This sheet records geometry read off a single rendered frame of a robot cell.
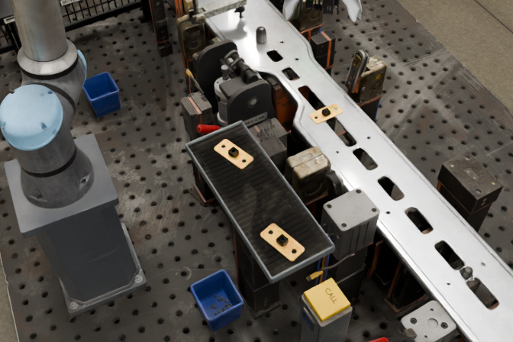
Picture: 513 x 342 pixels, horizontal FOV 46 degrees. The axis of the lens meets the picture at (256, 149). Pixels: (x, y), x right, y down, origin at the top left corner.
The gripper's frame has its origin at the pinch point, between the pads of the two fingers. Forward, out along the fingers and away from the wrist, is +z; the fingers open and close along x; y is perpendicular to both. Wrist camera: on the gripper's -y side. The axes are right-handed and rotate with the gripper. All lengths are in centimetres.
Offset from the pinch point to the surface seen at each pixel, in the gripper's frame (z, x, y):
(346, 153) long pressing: 36.8, 6.0, 11.2
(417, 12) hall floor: 175, 42, -157
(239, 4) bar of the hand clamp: 38, -27, -38
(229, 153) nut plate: 15.7, -18.3, 24.0
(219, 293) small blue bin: 59, -25, 42
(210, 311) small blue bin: 58, -26, 47
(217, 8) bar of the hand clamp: 36, -32, -34
